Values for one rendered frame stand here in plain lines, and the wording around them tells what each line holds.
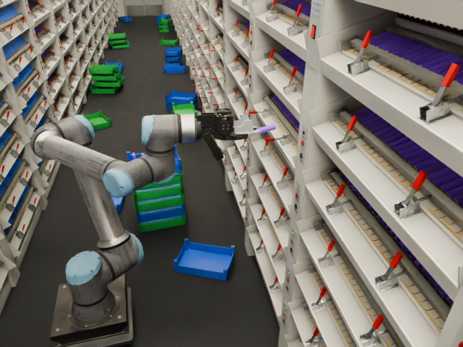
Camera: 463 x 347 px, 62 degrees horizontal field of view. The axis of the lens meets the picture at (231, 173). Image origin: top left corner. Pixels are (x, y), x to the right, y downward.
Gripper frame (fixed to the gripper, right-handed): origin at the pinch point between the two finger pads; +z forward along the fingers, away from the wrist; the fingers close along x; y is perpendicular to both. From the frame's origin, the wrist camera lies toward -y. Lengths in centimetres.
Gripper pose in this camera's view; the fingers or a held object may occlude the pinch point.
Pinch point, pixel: (256, 131)
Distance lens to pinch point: 128.0
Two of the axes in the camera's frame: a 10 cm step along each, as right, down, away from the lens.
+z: 9.8, -0.6, 1.8
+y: 0.4, -8.6, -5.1
